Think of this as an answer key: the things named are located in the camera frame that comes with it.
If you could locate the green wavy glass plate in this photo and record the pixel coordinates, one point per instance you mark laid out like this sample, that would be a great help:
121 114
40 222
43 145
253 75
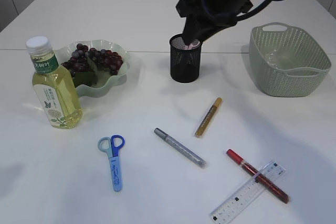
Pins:
104 81

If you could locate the pink safety scissors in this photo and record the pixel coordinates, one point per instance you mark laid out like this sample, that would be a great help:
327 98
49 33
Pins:
193 45

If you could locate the purple grape bunch with leaf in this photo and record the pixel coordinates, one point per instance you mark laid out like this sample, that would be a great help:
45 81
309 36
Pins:
86 62

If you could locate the yellow tea bottle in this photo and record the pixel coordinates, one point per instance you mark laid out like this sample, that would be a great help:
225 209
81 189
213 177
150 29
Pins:
53 85

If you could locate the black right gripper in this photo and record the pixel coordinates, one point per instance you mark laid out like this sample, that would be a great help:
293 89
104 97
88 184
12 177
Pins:
221 13

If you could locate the black mesh pen holder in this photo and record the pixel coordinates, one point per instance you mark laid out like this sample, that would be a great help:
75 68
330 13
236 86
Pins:
184 64

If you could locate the clear plastic ruler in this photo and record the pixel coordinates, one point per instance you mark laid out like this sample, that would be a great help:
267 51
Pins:
245 194

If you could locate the silver glitter pen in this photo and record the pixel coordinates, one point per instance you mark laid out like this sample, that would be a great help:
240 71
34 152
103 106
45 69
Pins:
182 149

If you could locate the red glitter pen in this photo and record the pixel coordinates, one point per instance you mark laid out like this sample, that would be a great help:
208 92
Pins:
260 178

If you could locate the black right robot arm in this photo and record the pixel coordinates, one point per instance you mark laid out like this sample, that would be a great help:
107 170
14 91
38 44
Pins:
205 18

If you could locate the blue safety scissors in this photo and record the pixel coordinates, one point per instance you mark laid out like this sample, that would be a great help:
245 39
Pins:
111 146

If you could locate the clear plastic sheet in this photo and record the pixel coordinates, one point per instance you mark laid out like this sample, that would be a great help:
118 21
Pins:
275 59

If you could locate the gold glitter pen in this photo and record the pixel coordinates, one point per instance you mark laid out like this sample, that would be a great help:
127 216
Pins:
208 117

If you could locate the green plastic woven basket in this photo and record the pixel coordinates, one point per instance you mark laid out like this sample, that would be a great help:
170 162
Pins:
306 63

